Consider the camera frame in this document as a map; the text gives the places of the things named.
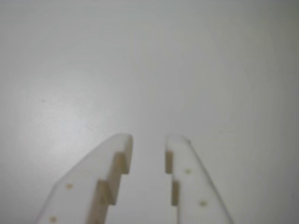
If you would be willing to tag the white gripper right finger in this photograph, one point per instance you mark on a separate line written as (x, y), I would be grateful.
(191, 186)

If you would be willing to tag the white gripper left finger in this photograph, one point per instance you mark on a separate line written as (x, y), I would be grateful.
(77, 191)

